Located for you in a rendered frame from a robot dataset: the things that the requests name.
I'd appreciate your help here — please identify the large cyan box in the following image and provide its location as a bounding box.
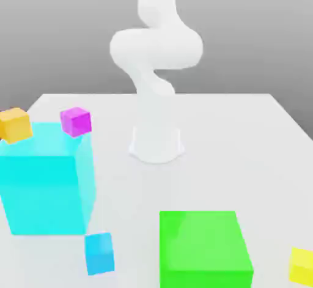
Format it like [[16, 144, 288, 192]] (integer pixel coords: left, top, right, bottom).
[[0, 121, 97, 236]]

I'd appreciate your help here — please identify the small yellow cube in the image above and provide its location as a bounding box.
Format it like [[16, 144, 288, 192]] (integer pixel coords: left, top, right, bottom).
[[288, 246, 313, 287]]

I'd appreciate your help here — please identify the small magenta cube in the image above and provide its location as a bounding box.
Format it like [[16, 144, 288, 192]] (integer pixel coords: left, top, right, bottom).
[[59, 106, 93, 138]]

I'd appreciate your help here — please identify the large green box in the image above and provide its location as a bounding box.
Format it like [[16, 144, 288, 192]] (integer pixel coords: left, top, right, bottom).
[[159, 210, 254, 288]]

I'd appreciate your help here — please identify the small blue cube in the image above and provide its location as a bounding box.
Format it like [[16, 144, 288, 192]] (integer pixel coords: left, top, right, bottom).
[[84, 231, 116, 276]]

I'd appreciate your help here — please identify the small orange cube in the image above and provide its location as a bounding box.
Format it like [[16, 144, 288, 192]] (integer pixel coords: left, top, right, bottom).
[[0, 107, 34, 145]]

